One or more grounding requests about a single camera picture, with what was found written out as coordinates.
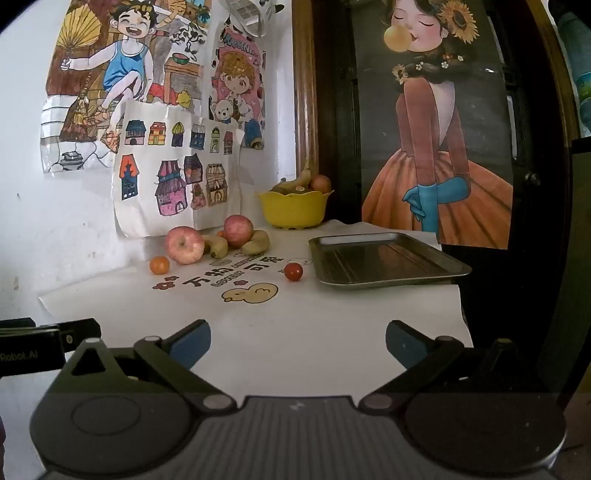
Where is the red apple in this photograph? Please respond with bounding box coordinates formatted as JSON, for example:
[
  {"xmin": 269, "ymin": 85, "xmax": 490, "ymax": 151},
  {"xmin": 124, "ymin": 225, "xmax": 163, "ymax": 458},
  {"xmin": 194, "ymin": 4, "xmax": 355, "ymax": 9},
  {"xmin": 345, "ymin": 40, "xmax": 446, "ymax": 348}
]
[
  {"xmin": 165, "ymin": 226, "xmax": 205, "ymax": 265},
  {"xmin": 224, "ymin": 215, "xmax": 254, "ymax": 250}
]

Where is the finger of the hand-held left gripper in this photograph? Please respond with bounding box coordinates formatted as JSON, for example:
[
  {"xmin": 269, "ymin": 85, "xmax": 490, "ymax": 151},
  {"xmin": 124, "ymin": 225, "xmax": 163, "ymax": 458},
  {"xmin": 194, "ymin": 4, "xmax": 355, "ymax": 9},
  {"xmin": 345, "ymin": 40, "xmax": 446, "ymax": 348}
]
[{"xmin": 59, "ymin": 318, "xmax": 103, "ymax": 354}]

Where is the sunflower girl wall poster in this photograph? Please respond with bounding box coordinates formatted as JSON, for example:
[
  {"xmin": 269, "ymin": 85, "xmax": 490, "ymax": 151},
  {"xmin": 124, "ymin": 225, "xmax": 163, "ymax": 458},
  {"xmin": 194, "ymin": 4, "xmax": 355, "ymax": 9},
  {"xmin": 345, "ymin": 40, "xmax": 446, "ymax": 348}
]
[{"xmin": 358, "ymin": 0, "xmax": 515, "ymax": 250}]

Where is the yellow plastic bowl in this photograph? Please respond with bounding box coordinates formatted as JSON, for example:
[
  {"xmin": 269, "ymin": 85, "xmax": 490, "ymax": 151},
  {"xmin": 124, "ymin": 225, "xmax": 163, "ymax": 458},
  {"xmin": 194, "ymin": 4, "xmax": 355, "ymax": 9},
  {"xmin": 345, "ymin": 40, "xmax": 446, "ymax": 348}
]
[{"xmin": 256, "ymin": 188, "xmax": 334, "ymax": 230}]

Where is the coloured houses drawing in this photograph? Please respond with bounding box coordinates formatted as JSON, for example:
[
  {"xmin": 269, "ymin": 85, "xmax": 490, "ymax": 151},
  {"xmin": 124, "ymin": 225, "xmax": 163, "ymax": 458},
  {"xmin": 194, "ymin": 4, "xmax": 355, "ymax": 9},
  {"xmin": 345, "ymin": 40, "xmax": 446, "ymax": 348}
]
[{"xmin": 113, "ymin": 99, "xmax": 246, "ymax": 239}]

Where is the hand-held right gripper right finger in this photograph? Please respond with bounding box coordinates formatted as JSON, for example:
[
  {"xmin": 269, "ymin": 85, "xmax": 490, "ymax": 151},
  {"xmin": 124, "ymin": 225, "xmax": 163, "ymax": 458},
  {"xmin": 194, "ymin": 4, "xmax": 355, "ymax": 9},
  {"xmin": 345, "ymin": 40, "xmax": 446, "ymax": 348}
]
[{"xmin": 359, "ymin": 319, "xmax": 562, "ymax": 413}]

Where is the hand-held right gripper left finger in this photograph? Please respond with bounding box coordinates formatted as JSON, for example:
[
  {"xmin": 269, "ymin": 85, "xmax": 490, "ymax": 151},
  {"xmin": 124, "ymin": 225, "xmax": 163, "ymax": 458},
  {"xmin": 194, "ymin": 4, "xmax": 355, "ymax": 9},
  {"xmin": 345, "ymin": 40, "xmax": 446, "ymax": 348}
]
[{"xmin": 48, "ymin": 319, "xmax": 237, "ymax": 414}]

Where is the boy with fan drawing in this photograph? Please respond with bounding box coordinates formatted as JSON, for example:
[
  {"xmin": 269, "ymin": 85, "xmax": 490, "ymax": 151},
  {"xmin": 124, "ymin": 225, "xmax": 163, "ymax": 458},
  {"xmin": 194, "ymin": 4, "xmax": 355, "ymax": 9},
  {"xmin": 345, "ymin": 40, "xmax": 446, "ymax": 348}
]
[{"xmin": 41, "ymin": 0, "xmax": 214, "ymax": 174}]

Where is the child with bear drawing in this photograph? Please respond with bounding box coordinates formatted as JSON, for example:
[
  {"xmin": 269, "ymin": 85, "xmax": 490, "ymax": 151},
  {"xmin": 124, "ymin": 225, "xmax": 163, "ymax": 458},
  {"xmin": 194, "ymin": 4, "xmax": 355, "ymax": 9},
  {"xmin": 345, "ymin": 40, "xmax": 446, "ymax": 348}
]
[{"xmin": 208, "ymin": 14, "xmax": 267, "ymax": 151}]

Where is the white plastic basket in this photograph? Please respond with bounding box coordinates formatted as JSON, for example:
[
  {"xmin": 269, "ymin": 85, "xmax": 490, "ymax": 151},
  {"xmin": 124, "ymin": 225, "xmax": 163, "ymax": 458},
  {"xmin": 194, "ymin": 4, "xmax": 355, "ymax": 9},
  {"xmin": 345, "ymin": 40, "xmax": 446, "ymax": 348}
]
[{"xmin": 224, "ymin": 0, "xmax": 285, "ymax": 38}]

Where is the glass jar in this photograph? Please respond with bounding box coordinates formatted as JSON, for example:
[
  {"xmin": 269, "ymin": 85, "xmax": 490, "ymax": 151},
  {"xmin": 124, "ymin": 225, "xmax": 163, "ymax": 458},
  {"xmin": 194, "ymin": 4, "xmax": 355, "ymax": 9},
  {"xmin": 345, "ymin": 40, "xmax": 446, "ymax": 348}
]
[{"xmin": 555, "ymin": 10, "xmax": 591, "ymax": 103}]

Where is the bright yellow banana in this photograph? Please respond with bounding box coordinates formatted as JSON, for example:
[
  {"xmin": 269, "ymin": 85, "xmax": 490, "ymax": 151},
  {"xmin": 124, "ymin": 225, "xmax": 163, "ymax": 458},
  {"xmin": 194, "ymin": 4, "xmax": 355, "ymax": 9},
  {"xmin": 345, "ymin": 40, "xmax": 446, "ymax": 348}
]
[{"xmin": 240, "ymin": 230, "xmax": 271, "ymax": 256}]

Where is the metal tray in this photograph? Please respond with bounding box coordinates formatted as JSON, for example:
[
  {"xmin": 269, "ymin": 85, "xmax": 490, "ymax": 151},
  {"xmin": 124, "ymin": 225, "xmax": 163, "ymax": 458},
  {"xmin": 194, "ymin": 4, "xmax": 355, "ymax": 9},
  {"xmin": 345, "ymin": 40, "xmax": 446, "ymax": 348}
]
[{"xmin": 308, "ymin": 232, "xmax": 472, "ymax": 290}]

